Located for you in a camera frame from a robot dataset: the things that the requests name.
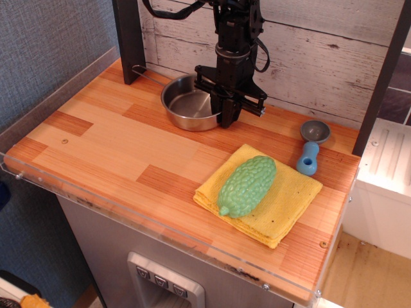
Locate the dark upright post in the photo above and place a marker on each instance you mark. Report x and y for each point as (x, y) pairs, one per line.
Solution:
(130, 39)
(387, 70)

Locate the clear acrylic left guard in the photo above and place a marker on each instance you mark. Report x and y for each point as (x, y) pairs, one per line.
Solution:
(30, 120)

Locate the silver steel pot with handle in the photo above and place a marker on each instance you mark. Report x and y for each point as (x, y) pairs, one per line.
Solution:
(187, 107)

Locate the folded yellow cloth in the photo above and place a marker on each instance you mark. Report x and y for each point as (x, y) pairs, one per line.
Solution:
(276, 214)

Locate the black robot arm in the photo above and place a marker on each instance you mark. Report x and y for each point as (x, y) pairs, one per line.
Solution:
(240, 53)

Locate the dark left upright post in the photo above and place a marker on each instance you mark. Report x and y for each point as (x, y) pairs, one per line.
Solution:
(130, 39)

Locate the blue and grey toy scoop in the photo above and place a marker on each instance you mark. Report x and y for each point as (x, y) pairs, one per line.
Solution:
(314, 133)

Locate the yellow black object bottom left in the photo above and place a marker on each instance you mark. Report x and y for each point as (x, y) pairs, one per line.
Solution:
(16, 292)

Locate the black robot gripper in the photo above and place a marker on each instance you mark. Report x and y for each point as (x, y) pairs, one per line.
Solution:
(231, 87)

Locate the silver toy fridge cabinet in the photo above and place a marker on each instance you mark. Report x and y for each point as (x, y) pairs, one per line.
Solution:
(134, 268)

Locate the green bitter melon toy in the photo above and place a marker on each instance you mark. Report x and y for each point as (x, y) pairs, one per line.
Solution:
(246, 187)

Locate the dark right upright post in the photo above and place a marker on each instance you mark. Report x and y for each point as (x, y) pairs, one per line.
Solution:
(387, 70)

